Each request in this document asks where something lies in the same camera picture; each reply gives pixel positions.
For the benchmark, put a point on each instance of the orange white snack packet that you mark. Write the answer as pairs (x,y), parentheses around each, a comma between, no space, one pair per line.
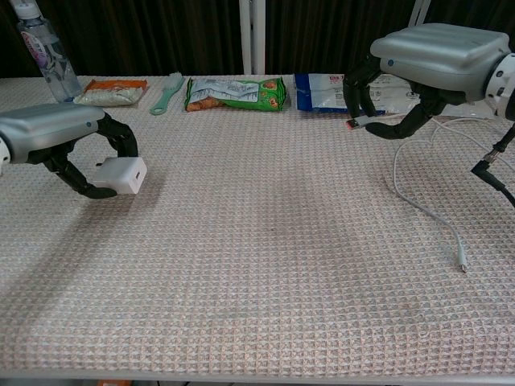
(112,95)

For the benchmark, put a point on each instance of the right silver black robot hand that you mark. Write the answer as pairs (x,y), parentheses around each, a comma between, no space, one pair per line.
(434,52)

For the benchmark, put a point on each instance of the white USB wall charger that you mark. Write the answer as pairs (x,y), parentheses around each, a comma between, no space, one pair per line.
(120,175)

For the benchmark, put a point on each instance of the clear plastic water bottle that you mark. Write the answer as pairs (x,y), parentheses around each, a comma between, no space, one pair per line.
(52,60)

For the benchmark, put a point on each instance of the small orange object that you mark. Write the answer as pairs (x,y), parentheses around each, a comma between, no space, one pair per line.
(114,383)

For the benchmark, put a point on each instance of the dark pleated curtain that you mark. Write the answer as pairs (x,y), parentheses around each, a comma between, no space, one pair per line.
(141,36)

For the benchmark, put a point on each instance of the woven checkered tablecloth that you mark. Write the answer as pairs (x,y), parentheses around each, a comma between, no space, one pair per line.
(241,281)

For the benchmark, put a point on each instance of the green snack bag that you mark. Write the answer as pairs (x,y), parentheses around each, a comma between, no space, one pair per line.
(237,94)

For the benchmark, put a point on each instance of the white blue plastic package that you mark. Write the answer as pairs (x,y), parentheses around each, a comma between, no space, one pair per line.
(318,94)

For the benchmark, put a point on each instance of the white slanted frame post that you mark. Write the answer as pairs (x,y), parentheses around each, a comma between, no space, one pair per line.
(420,12)

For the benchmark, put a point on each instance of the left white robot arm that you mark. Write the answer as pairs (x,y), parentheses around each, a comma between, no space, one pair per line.
(2,157)

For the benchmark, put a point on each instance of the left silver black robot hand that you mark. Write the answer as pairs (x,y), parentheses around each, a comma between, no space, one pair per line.
(44,128)

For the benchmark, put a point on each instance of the white vertical frame post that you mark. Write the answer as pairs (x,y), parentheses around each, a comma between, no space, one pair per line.
(252,36)

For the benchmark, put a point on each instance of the mint green brush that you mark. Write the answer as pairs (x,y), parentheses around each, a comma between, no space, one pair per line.
(163,100)

